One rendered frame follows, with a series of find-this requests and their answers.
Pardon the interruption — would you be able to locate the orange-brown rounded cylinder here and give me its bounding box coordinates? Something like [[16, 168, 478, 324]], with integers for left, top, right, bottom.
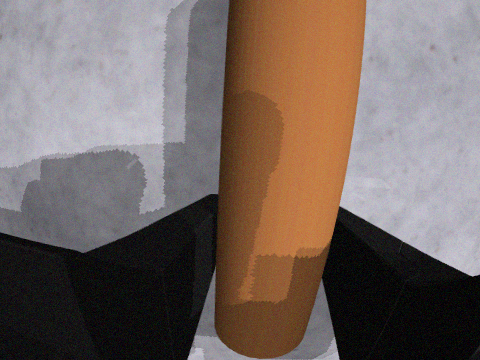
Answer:
[[215, 0, 367, 359]]

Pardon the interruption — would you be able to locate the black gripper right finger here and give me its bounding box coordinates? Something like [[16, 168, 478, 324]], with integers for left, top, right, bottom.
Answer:
[[321, 207, 480, 360]]

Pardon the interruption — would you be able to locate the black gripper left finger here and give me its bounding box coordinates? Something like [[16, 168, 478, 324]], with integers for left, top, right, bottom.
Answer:
[[0, 195, 219, 360]]

